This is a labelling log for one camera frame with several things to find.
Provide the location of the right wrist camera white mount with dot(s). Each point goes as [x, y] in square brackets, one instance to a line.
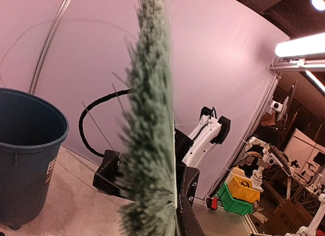
[210, 131]

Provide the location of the yellow storage bin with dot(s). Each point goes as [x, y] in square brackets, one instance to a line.
[241, 188]

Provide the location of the light green hand brush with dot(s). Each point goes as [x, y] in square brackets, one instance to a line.
[148, 171]

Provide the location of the green storage bin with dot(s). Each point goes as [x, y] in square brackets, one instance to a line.
[232, 204]

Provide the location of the left aluminium frame post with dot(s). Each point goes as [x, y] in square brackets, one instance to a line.
[54, 26]

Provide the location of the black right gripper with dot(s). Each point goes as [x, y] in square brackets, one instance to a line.
[187, 181]

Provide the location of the teal plastic trash bin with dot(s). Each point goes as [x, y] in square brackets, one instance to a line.
[32, 131]

